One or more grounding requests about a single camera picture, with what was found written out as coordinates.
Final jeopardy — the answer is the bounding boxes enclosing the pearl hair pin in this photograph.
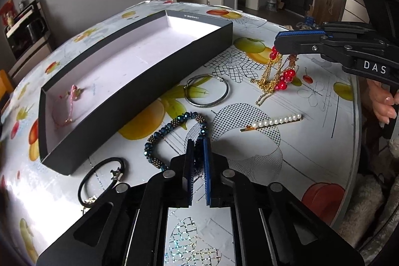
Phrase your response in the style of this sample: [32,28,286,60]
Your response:
[240,113,304,132]

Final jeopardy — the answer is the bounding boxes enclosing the wooden chair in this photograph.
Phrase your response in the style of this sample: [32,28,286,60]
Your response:
[0,69,14,101]

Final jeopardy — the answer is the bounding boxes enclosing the right hand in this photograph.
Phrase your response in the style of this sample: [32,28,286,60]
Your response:
[367,79,398,124]

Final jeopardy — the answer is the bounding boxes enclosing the pink cord bracelet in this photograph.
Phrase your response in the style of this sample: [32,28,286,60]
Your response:
[51,83,85,130]

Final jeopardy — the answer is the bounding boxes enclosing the gold chain red beads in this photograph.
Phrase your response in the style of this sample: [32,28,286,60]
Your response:
[250,46,298,106]

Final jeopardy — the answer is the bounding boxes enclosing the black shallow cardboard box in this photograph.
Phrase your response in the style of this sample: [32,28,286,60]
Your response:
[38,10,233,175]

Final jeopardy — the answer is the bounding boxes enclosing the dark blue beaded bracelet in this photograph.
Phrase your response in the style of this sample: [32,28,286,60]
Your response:
[143,111,209,171]

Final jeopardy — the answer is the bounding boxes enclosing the fruit pattern tablecloth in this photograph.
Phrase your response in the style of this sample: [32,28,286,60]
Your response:
[1,1,360,265]

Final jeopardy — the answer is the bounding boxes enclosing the grey cabinet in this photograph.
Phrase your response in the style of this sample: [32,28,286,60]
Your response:
[8,40,52,85]

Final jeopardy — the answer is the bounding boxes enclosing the red snack bag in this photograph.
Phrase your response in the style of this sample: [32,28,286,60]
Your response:
[0,0,18,26]

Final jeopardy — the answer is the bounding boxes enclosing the water bottle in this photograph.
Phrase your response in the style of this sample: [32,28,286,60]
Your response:
[266,0,277,12]

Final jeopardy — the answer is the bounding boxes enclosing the silver bangle ring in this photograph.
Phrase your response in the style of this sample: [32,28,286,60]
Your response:
[183,73,230,108]

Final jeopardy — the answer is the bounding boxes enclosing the black elastic hair tie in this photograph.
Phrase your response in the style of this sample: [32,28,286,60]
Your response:
[77,156,126,209]

